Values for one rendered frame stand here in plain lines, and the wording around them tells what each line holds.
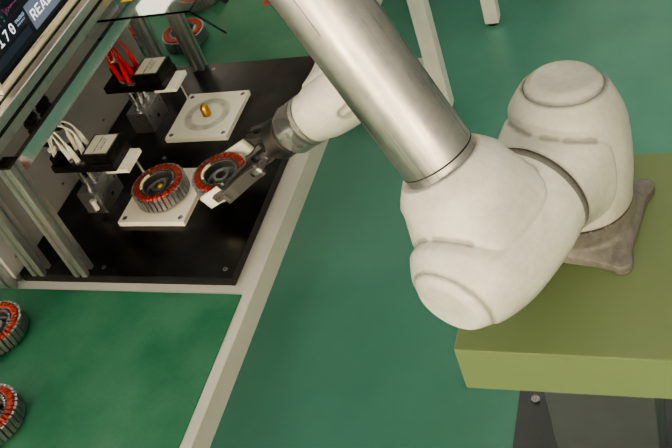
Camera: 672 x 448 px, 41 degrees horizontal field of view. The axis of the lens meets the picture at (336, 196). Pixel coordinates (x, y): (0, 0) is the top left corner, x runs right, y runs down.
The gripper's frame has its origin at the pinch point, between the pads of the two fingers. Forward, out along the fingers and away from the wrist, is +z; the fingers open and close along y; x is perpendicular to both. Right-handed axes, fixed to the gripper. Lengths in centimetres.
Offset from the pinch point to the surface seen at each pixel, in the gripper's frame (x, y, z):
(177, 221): -0.4, 6.9, 10.4
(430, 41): 49, -114, 22
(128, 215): -6.4, 5.2, 20.7
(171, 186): -4.7, 1.2, 10.3
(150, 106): -13.1, -23.6, 24.2
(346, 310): 67, -33, 49
